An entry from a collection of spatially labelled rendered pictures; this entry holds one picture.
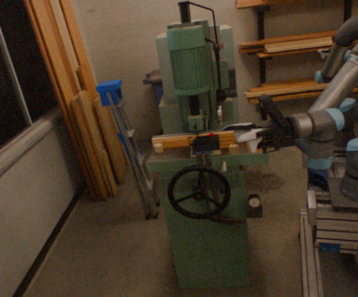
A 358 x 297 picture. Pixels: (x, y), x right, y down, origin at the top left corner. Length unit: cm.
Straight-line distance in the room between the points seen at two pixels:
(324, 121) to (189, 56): 73
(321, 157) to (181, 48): 79
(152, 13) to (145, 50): 44
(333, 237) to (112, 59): 328
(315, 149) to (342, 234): 55
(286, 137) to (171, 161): 74
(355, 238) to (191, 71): 102
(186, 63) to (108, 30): 262
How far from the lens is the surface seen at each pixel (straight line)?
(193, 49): 149
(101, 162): 298
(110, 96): 231
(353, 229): 148
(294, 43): 362
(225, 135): 159
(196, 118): 159
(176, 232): 182
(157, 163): 159
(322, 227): 146
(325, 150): 104
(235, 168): 158
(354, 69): 118
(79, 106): 282
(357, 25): 170
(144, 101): 411
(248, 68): 402
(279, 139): 97
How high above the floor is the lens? 159
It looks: 23 degrees down
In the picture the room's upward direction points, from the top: 8 degrees counter-clockwise
